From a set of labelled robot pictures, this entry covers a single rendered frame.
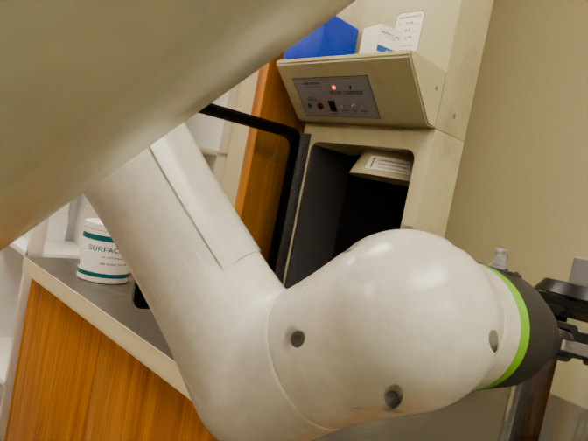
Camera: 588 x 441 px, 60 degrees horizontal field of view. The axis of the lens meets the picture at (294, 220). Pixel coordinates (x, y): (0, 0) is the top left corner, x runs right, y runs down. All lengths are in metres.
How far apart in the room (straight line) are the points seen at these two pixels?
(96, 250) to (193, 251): 1.00
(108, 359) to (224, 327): 0.83
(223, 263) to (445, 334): 0.16
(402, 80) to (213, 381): 0.65
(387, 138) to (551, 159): 0.46
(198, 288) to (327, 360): 0.11
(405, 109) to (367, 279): 0.66
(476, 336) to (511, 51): 1.17
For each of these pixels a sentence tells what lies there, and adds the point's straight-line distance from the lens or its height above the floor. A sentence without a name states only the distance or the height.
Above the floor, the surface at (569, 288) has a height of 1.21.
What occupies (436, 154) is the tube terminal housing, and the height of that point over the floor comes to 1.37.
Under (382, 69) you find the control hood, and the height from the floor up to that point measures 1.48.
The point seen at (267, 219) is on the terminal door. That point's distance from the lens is 1.07.
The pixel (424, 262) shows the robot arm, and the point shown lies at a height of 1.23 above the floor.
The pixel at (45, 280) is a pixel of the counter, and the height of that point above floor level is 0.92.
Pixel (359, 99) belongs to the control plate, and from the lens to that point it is 0.96.
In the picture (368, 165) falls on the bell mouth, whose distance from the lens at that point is 1.01.
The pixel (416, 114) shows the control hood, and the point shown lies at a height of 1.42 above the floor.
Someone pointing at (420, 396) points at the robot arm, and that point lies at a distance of 0.29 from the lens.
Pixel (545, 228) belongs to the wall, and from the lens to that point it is 1.28.
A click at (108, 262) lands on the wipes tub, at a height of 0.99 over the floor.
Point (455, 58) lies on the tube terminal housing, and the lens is 0.97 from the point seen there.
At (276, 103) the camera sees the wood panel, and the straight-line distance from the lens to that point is 1.13.
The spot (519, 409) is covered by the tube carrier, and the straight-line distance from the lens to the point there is 0.63.
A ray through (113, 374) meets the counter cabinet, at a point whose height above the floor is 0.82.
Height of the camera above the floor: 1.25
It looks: 3 degrees down
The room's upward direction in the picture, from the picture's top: 11 degrees clockwise
